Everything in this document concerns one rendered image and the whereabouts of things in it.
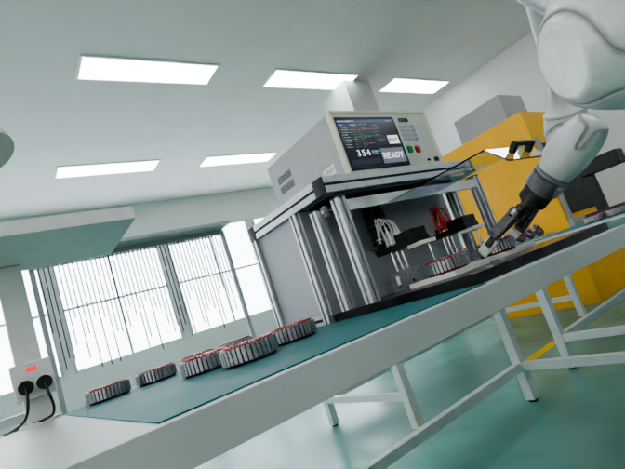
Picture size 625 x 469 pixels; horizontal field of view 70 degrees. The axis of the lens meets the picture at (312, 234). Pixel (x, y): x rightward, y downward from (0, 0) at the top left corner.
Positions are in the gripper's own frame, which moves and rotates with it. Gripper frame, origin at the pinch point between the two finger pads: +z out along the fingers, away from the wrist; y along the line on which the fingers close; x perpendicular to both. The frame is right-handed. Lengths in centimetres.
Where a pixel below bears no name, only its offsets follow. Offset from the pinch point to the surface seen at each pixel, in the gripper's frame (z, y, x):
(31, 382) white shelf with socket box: 51, -113, 34
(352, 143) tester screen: -9, -28, 42
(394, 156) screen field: -6.3, -12.2, 37.5
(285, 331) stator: 11, -69, 3
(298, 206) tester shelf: 6, -46, 36
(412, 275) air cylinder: 10.9, -24.2, 5.8
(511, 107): 59, 366, 190
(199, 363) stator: 20, -86, 7
